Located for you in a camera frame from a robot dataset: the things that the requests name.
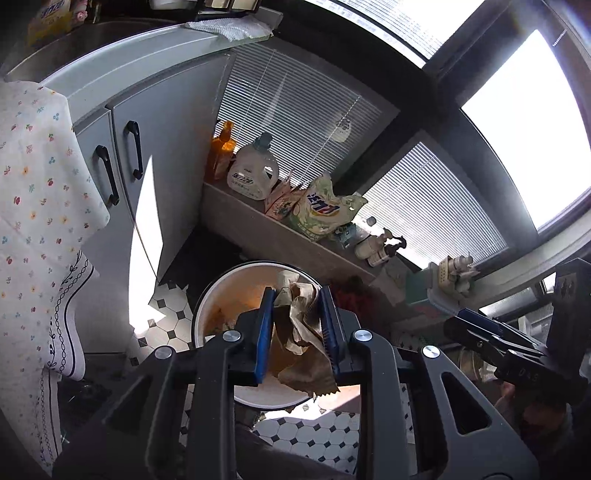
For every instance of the yellow dish soap bottle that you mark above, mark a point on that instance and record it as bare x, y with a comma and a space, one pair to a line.
48, 18

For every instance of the teal box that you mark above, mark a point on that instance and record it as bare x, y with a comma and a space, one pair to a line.
418, 290

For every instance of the grey cabinet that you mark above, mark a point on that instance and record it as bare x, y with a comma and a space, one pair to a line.
175, 115

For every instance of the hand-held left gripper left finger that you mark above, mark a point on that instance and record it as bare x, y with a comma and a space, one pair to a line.
264, 337

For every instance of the large window blind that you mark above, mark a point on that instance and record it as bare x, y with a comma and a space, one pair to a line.
286, 106

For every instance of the person's right hand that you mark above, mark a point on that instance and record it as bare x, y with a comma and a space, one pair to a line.
531, 413

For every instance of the round white blind ornament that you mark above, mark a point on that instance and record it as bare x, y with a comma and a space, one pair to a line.
344, 131

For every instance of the floral white tablecloth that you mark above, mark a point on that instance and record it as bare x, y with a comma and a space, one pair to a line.
32, 207

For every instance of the pink printed packet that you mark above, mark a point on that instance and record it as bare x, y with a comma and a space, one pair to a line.
281, 203

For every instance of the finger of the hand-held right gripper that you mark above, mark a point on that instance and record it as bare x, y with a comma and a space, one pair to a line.
487, 321
466, 334

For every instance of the black dish rack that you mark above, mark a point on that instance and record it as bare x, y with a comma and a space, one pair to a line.
203, 7

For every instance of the white detergent jug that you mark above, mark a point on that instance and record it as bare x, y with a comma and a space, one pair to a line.
251, 173

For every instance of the brown paper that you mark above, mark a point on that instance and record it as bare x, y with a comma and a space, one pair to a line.
298, 332

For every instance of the white pump bottle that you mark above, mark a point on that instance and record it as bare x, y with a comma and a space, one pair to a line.
367, 248
385, 257

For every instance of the white trash bin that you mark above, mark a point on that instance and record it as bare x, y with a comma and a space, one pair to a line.
231, 295

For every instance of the green laundry powder bag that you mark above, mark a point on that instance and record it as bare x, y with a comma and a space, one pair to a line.
321, 210

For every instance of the dark red mesh bag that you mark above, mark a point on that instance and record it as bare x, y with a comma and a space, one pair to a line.
358, 295

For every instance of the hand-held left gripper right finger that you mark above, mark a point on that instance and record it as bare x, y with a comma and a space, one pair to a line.
330, 332

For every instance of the metal can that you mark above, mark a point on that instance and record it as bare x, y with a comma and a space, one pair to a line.
471, 367

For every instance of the narrow window blind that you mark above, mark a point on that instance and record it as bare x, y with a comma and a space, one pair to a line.
438, 203

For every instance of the white dish cloth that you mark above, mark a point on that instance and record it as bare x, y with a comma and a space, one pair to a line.
231, 28

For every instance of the steel sink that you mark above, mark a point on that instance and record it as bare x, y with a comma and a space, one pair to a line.
78, 41

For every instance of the orange spray bottle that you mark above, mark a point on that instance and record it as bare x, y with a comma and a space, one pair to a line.
220, 154

